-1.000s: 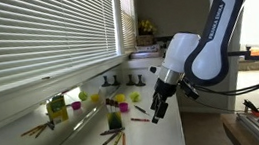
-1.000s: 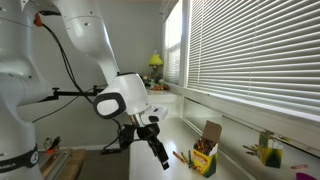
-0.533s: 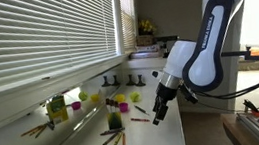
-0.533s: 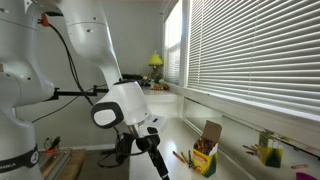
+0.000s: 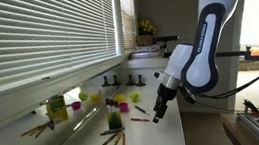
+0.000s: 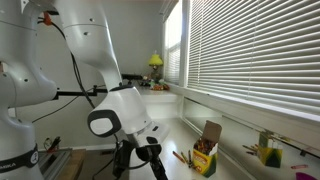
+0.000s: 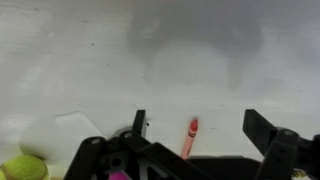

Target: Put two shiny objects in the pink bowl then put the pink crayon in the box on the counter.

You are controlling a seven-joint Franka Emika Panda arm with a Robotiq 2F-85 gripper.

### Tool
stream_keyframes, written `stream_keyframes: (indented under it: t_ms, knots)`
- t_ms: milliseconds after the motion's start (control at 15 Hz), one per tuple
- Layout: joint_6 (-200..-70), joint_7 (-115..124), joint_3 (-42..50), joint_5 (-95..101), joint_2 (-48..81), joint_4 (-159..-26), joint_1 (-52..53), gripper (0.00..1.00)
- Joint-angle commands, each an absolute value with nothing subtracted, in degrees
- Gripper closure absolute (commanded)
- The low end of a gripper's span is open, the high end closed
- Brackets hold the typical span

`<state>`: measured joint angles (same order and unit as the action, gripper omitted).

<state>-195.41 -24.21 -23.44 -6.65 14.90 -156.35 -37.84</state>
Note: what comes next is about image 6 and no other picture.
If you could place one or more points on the yellow green crayon box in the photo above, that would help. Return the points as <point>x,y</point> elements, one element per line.
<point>205,163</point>

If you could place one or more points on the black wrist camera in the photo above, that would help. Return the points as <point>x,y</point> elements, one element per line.
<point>122,156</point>

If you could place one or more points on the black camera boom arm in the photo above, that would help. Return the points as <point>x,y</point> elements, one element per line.
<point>76,93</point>

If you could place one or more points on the small dark trinket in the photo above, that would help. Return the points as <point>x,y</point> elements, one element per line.
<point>146,82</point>

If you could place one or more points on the black stereo camera bar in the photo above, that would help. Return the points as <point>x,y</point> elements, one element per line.
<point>133,76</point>

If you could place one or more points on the wide white window blinds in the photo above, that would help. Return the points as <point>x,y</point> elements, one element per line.
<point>253,50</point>

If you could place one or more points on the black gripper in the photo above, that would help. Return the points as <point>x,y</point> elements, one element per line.
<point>151,151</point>

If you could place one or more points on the wooden board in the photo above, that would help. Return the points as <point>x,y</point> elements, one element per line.
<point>74,165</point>

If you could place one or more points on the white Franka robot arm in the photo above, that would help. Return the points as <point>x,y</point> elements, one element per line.
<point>86,40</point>

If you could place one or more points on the yellow table lamp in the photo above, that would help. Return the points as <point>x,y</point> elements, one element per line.
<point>155,60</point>

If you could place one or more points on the yellow green crayon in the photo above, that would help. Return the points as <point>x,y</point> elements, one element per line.
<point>184,157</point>

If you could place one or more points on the small orange trinket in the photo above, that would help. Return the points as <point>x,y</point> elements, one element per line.
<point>159,87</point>

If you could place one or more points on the orange crayon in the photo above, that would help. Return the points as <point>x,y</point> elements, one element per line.
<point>178,156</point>

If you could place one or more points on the green tinted glass frame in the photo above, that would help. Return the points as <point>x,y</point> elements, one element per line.
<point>55,165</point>

